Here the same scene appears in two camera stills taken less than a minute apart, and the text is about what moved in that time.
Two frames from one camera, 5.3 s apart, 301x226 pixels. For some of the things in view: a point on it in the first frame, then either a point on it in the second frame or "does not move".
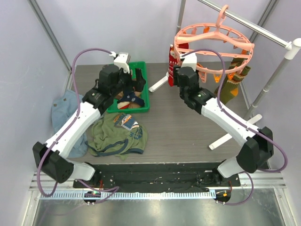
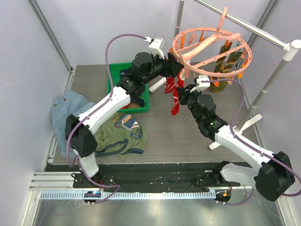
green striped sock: x=232 y=82 to x=231 y=60
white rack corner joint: x=293 y=48 does not move
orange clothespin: x=206 y=29 to x=228 y=43
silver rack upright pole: x=266 y=88 does not move
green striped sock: x=229 y=89 to x=218 y=87
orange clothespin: x=230 y=76 to x=240 y=75
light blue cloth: x=64 y=108 does not move
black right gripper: x=177 y=72 to x=186 y=94
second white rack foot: x=227 y=137 does not move
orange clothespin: x=217 y=78 to x=201 y=38
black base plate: x=157 y=176 does not move
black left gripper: x=140 y=81 to x=172 y=68
